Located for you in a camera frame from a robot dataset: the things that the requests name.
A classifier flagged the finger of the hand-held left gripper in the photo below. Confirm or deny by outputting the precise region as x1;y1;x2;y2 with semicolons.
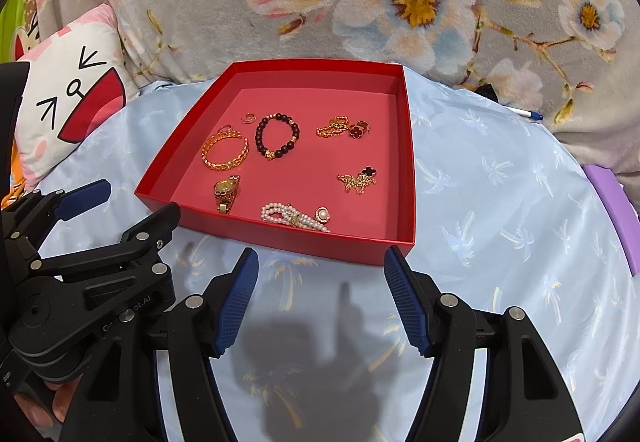
5;179;112;267
37;202;182;293

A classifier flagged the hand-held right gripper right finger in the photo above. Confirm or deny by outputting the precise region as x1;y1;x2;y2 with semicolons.
384;244;583;442

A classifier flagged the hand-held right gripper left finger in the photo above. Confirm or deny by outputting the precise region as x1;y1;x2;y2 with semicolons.
60;247;260;442

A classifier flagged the gold wrist watch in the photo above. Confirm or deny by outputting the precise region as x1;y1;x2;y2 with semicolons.
212;175;242;215

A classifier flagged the white pearl bracelet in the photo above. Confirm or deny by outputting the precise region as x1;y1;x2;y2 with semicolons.
260;202;331;233

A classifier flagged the gold necklace with black clover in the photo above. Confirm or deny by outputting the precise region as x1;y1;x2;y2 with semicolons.
337;166;379;195

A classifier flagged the dark bead bracelet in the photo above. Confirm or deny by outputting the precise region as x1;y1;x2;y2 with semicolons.
255;113;301;161

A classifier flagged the red cardboard box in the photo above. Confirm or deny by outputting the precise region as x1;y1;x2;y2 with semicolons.
134;58;417;267

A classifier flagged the gold chain bracelet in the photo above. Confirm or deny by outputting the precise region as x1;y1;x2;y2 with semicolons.
316;117;351;139

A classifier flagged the person's left hand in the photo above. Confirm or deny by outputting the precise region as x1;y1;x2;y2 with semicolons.
15;372;83;427

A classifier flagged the light blue palm-print sheet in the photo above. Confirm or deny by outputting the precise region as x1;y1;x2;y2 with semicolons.
30;66;640;442

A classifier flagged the cartoon cat pillow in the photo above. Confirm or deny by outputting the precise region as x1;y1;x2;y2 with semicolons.
12;4;141;190

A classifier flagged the green and orange printed bag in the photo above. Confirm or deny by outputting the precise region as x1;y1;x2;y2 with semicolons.
0;0;43;67

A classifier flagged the blue and white pen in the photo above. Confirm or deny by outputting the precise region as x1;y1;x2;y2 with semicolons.
502;106;543;120

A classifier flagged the purple plastic object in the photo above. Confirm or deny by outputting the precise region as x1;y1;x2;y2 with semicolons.
584;164;640;275

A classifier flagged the gold chain bangle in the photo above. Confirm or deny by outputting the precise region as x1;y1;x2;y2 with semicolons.
201;131;250;173

